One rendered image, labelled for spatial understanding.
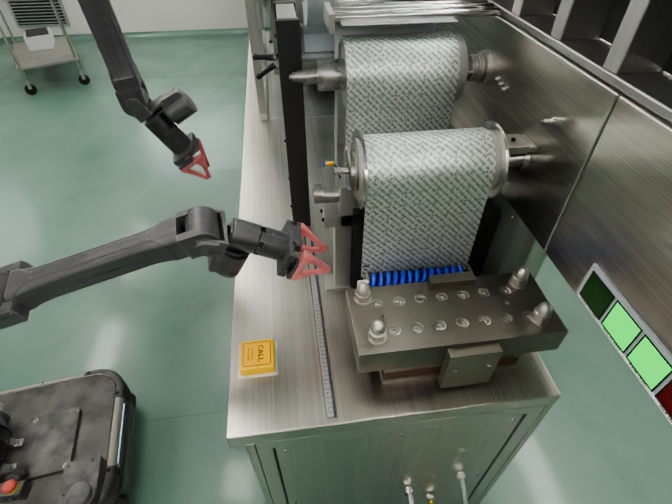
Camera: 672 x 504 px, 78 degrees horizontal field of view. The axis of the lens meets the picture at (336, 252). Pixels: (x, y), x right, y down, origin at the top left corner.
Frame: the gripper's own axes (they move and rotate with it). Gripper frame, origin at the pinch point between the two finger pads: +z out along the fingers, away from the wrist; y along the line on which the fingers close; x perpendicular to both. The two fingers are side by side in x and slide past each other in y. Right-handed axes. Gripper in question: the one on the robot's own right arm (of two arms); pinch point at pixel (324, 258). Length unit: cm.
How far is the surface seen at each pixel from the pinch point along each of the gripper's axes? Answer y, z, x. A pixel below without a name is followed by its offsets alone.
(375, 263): 0.1, 10.6, 2.7
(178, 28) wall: -553, -68, -159
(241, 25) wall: -554, 3, -121
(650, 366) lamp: 36, 30, 28
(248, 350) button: 9.3, -7.8, -22.2
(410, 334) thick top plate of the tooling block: 16.6, 15.1, 2.1
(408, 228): 0.0, 11.8, 13.4
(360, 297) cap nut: 8.3, 7.0, 0.0
